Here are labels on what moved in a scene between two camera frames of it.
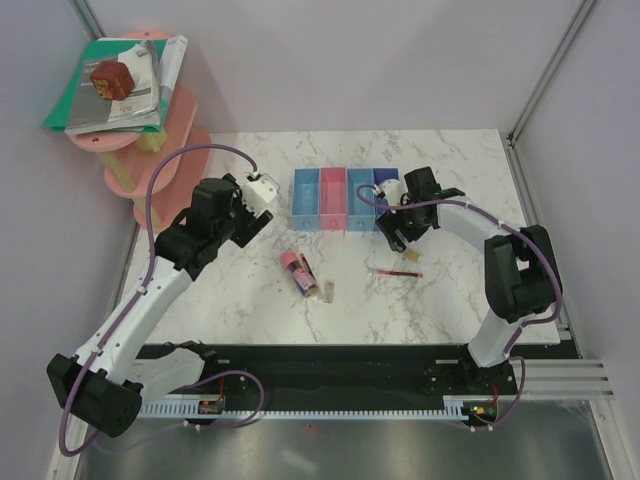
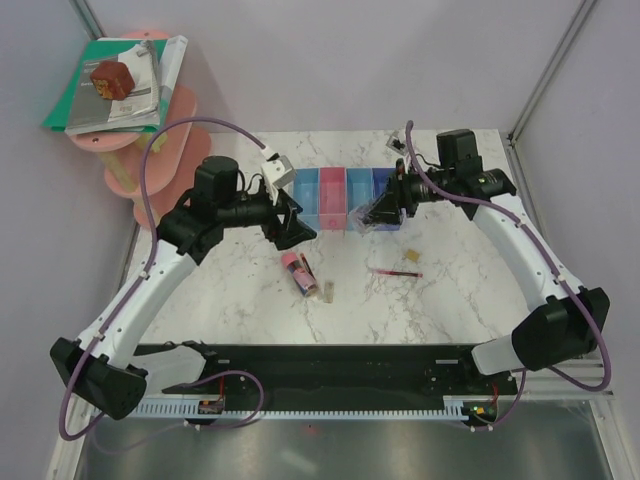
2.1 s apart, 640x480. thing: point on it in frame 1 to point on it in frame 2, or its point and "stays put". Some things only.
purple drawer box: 380,175 stays put
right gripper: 389,222 to 386,209
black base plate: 357,375 stays put
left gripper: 252,222 to 293,231
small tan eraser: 329,291 stays put
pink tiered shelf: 178,176 stays put
